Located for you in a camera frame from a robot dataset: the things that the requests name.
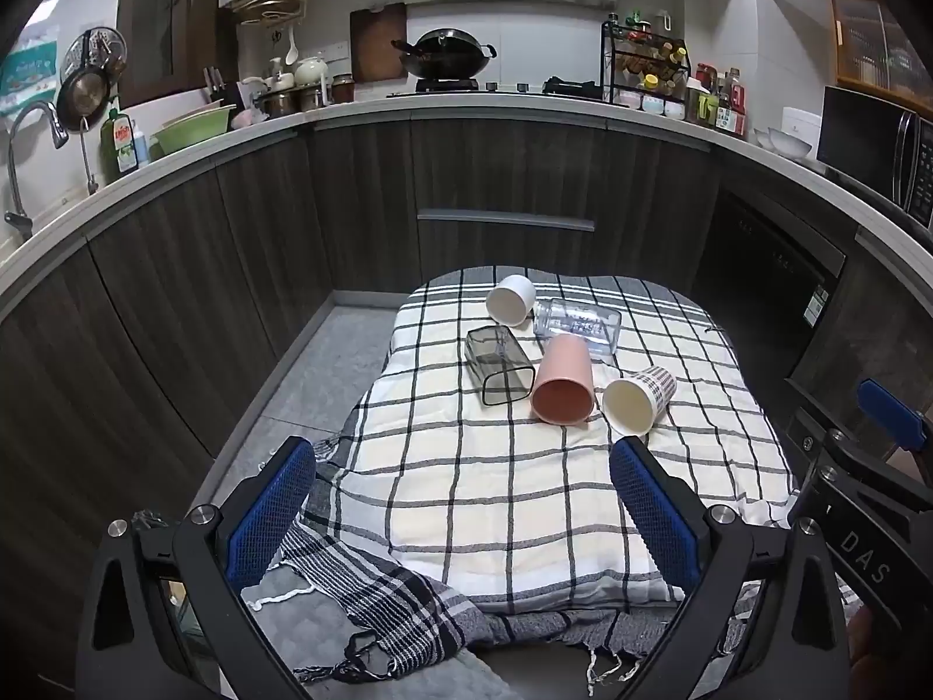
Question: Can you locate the black wok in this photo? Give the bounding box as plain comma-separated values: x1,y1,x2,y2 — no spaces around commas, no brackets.
391,28,499,80

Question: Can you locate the black microwave oven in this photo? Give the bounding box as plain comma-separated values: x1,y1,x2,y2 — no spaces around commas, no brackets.
815,85,933,232

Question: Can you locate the hanging frying pan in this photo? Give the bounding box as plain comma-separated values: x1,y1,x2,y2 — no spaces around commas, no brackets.
56,27,127,134

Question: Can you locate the metal drawer handle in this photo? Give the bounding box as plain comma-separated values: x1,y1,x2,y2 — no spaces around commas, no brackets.
417,208,597,235

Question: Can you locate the white cup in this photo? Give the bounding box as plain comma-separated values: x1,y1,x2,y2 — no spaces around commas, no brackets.
486,275,538,328

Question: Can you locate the metal cooking pot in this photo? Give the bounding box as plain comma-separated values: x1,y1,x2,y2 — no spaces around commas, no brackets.
254,83,327,118

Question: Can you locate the white bowl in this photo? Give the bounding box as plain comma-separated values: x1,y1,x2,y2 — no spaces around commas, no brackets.
753,125,816,160

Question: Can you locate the green dish soap bottle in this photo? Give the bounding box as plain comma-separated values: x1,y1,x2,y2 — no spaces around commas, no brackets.
107,108,140,177

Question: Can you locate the wall poster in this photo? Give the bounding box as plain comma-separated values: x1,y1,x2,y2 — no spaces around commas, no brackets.
0,20,61,119

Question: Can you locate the metal kitchen faucet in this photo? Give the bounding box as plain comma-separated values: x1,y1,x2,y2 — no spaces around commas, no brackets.
3,100,71,242

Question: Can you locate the wooden glass door cabinet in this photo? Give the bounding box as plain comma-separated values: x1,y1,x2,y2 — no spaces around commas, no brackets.
829,0,933,101

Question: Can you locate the green plastic basin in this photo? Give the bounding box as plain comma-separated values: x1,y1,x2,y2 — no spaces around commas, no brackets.
150,103,238,157

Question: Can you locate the dark wood kitchen cabinet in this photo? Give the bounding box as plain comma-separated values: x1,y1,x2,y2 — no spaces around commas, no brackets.
0,115,933,603

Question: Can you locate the checked pattern paper cup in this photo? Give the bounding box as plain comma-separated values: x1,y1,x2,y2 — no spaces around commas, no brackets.
602,365,678,438

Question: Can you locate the wooden wall rack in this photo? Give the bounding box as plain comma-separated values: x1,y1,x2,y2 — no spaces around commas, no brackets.
225,0,320,28

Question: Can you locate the black white checked cloth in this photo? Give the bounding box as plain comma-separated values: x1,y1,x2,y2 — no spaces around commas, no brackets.
279,267,801,681

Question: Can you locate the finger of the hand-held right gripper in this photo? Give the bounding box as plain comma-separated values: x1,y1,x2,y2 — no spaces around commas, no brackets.
820,377,933,506

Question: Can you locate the pink cup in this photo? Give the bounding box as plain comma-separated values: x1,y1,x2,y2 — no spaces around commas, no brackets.
531,334,597,427

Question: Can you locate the built-in black dishwasher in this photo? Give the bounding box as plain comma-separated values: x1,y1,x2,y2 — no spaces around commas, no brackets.
691,188,851,384

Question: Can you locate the black knife block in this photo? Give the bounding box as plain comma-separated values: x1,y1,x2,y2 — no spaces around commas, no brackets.
203,66,242,108

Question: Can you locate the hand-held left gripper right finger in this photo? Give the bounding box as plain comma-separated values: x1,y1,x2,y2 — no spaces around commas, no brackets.
609,436,851,700

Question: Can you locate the grey transparent square cup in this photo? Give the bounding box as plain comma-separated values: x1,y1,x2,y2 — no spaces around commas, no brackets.
465,325,536,407

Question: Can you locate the red label sauce bottle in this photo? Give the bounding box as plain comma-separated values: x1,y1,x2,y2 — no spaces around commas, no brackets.
714,67,749,139

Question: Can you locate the black stove burner grate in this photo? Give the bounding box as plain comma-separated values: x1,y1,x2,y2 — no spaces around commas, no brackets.
542,75,604,98

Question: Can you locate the clear plastic cup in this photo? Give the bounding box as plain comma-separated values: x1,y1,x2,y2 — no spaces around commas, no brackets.
532,298,623,361

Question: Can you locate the dark wooden cutting board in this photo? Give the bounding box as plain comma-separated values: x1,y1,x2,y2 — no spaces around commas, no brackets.
350,3,409,83

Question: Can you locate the black spice rack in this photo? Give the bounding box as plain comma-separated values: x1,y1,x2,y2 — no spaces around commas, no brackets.
601,12,693,120

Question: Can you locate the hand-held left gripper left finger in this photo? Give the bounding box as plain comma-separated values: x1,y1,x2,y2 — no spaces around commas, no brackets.
76,436,318,700

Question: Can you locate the gas stove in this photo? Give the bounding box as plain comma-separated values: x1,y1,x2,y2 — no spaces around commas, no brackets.
386,76,608,101

